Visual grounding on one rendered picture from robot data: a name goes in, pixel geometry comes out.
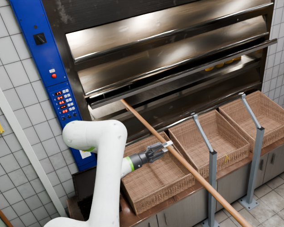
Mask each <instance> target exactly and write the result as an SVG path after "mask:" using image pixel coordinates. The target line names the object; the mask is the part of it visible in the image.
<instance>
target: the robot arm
mask: <svg viewBox="0 0 284 227"><path fill-rule="evenodd" d="M62 138H63V141H64V142H65V144H66V145H67V146H69V147H71V148H74V149H77V150H81V151H86V152H93V153H96V154H97V168H96V181H95V188H94V194H93V200H92V206H91V211H90V216H89V219H88V220H87V221H86V222H84V221H78V220H74V219H71V218H65V217H59V218H55V219H52V220H51V221H49V222H48V223H47V224H46V225H45V226H44V227H119V190H120V179H121V178H123V177H124V176H126V175H127V174H128V173H130V172H132V171H134V170H136V169H138V168H140V167H142V165H144V164H146V163H147V162H148V161H149V162H150V163H153V162H154V161H156V160H157V159H159V158H161V157H163V156H164V155H163V154H164V153H165V152H167V151H168V149H167V148H166V147H167V146H169V145H171V144H173V142H172V141H168V142H165V143H163V144H161V143H160V142H158V143H155V144H152V145H148V146H147V149H146V150H145V151H144V152H140V153H138V154H137V153H134V154H132V155H130V156H128V157H125V158H123V155H124V149H125V144H126V140H127V130H126V127H125V126H124V125H123V124H122V123H121V122H120V121H117V120H106V121H94V122H89V121H72V122H70V123H68V124H67V125H66V126H65V127H64V129H63V132H62ZM171 146H172V145H171ZM162 147H163V149H161V148H162ZM172 147H173V146H172ZM159 149H161V151H158V150H159ZM156 151H158V152H156Z"/></svg>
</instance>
